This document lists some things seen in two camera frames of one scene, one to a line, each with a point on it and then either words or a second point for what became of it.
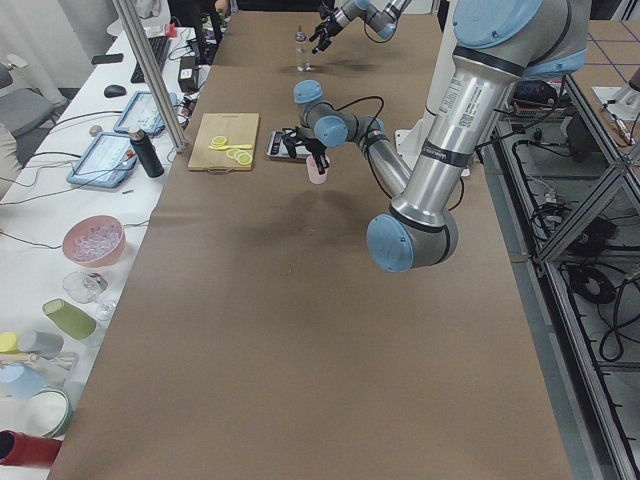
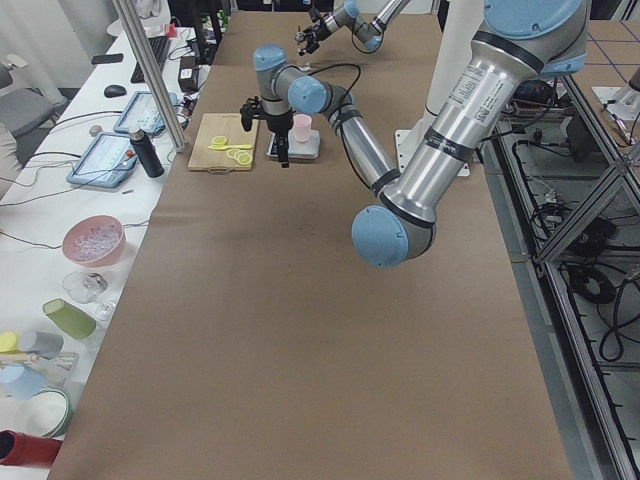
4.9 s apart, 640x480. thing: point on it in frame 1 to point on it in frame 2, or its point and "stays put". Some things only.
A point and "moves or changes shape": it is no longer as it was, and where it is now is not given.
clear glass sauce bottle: (302, 60) stays put
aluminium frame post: (151, 76) stays put
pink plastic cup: (313, 171) moves or changes shape
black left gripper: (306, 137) to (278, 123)
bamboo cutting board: (237, 128) stays put
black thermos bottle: (146, 152) stays put
